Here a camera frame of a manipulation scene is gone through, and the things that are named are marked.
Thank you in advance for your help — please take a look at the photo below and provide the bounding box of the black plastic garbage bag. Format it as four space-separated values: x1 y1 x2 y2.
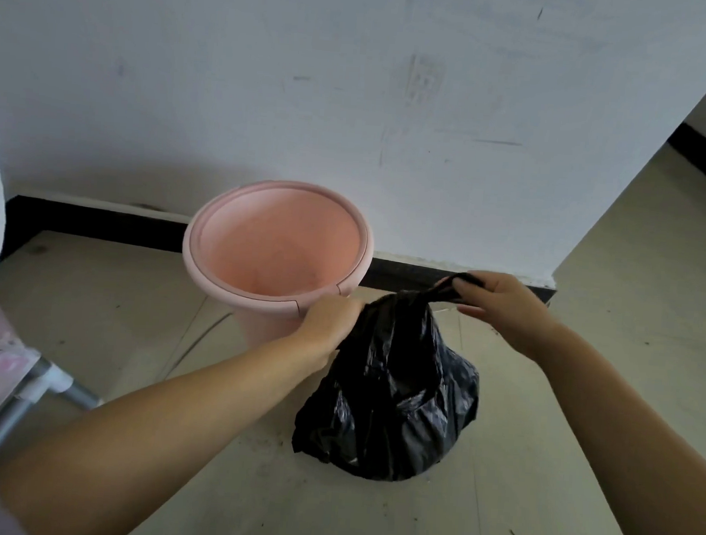
289 264 487 487

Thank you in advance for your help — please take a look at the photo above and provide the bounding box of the black baseboard strip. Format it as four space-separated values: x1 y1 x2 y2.
0 193 562 305

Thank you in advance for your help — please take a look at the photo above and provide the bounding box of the person's left hand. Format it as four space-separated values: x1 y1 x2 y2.
291 292 366 374

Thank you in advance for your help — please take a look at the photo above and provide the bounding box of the person's left forearm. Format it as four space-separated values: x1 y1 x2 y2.
0 310 331 535

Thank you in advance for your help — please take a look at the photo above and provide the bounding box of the person's right forearm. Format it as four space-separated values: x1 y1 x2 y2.
513 323 706 535

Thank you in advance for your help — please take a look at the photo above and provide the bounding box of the grey metal folding frame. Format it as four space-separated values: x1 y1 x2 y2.
0 355 106 479

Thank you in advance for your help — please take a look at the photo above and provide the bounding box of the pink plastic trash bin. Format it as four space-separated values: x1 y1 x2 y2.
176 174 379 350

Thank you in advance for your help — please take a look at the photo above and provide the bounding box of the person's right hand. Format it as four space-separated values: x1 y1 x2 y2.
432 268 559 362

